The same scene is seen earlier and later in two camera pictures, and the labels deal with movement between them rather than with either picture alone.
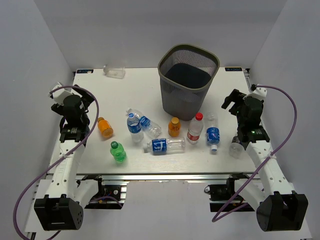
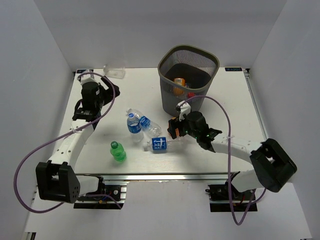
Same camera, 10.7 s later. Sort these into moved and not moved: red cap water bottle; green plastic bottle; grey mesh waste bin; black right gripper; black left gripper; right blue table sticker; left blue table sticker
Moved: black left gripper; black right gripper; red cap water bottle
Not moved: right blue table sticker; grey mesh waste bin; green plastic bottle; left blue table sticker
